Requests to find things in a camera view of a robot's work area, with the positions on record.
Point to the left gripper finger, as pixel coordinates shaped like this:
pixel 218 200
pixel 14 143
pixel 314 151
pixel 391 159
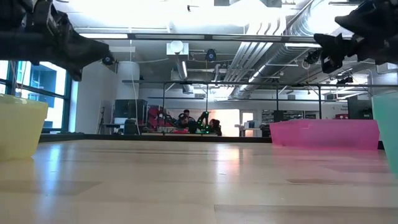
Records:
pixel 76 74
pixel 81 51

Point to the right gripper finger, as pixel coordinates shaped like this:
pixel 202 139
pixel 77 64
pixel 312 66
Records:
pixel 334 65
pixel 337 45

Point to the black background robot arm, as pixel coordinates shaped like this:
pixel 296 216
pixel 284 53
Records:
pixel 206 124

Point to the black ceiling speaker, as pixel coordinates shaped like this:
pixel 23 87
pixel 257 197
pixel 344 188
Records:
pixel 109 60
pixel 211 55

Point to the black computer monitor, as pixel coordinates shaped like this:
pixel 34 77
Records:
pixel 357 109

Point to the white round column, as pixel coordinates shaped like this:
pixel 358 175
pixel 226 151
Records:
pixel 128 77

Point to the black tripod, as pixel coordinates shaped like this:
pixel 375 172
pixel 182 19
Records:
pixel 102 124

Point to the black cabinet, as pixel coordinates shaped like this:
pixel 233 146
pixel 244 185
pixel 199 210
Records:
pixel 130 109

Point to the pink plastic bin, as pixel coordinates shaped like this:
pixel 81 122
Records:
pixel 323 135

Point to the yellow plastic bin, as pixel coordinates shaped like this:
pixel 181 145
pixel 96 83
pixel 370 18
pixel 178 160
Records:
pixel 21 130

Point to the teal plastic bin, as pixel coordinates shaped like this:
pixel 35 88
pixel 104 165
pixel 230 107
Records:
pixel 387 133

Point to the silver ceiling pipes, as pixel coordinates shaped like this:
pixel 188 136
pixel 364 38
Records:
pixel 245 62

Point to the red tool cabinet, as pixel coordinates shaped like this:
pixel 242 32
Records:
pixel 155 116

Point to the white ceiling lamp box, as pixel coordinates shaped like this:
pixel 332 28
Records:
pixel 176 47

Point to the person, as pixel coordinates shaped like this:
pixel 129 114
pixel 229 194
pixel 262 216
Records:
pixel 186 113

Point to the overhead light bar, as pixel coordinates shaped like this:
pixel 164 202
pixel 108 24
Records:
pixel 217 37

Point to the black ceiling camera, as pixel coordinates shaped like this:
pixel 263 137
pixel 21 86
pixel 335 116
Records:
pixel 312 56
pixel 345 80

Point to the dark window frame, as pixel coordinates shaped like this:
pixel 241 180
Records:
pixel 66 105

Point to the silver round ventilation duct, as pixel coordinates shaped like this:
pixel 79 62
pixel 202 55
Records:
pixel 311 21

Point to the black aluminium table frame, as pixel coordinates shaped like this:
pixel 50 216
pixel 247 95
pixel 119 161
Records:
pixel 93 136

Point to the black metal rack frame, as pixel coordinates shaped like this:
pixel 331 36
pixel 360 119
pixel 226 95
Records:
pixel 206 99

